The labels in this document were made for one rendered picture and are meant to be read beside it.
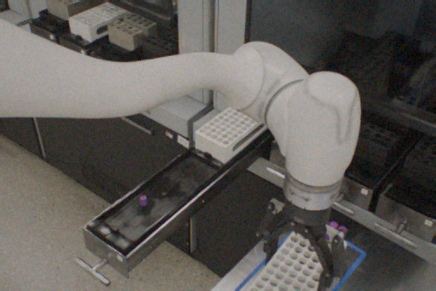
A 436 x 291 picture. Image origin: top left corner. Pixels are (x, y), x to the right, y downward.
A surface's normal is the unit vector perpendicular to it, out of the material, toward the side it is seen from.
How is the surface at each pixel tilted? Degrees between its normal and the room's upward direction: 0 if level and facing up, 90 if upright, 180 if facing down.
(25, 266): 0
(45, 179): 0
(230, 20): 90
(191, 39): 90
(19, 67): 66
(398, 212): 90
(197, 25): 90
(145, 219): 0
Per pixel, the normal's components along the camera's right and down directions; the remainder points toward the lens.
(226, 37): -0.62, 0.49
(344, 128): 0.43, 0.46
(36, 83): 0.65, 0.31
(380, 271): 0.03, -0.77
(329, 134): 0.00, 0.53
